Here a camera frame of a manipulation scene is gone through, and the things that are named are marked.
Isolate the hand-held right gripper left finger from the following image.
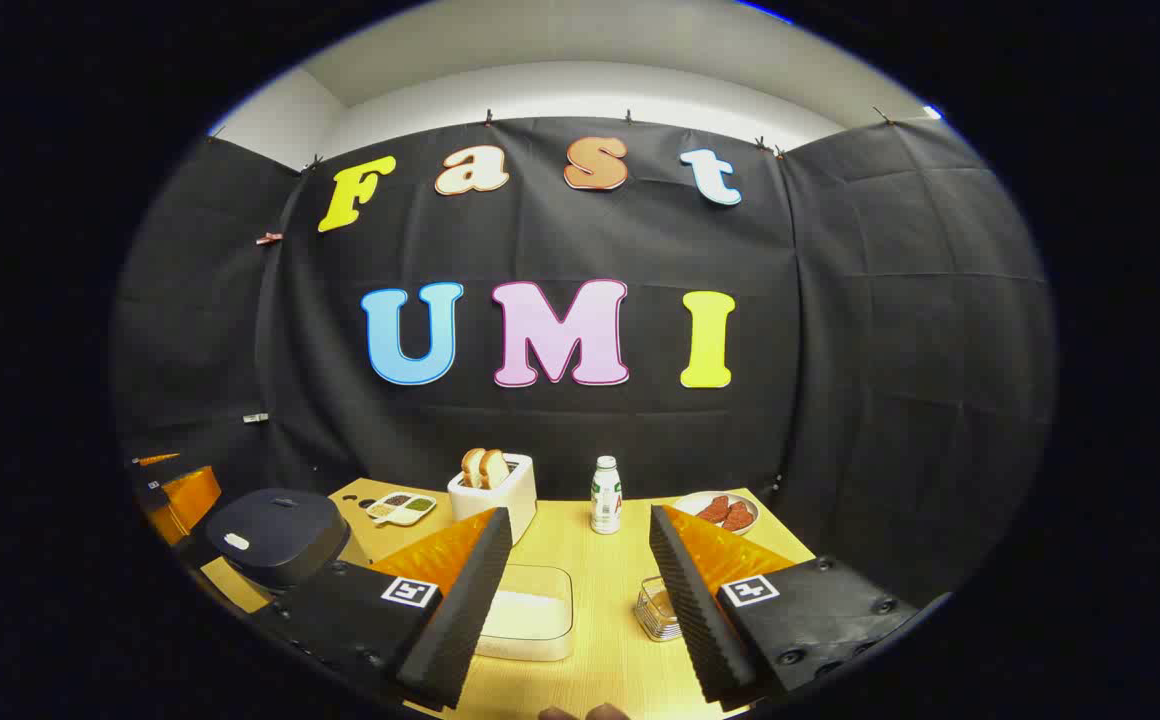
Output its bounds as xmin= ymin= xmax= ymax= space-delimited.
xmin=250 ymin=507 xmax=514 ymax=711

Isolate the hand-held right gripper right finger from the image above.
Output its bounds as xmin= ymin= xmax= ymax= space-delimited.
xmin=649 ymin=503 xmax=921 ymax=713

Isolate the metal wire chopstick holder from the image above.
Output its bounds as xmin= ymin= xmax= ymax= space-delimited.
xmin=635 ymin=576 xmax=686 ymax=642

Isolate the white rice heap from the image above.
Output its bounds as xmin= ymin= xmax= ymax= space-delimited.
xmin=480 ymin=590 xmax=571 ymax=641

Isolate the dark rice cooker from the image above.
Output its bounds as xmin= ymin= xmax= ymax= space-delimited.
xmin=202 ymin=487 xmax=366 ymax=591

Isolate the clear plastic rice box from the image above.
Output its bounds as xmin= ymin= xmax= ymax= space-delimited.
xmin=475 ymin=564 xmax=575 ymax=662

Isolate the white divided grain dish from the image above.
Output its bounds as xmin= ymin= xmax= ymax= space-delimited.
xmin=365 ymin=492 xmax=438 ymax=527

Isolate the white round plate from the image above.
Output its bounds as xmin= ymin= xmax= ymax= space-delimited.
xmin=673 ymin=491 xmax=761 ymax=536

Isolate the white toaster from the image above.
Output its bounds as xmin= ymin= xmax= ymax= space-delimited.
xmin=447 ymin=453 xmax=538 ymax=546

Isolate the white green milk bottle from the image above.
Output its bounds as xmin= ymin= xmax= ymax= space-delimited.
xmin=590 ymin=456 xmax=623 ymax=535

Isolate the black backdrop cloth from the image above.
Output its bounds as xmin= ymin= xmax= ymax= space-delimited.
xmin=112 ymin=117 xmax=1056 ymax=611

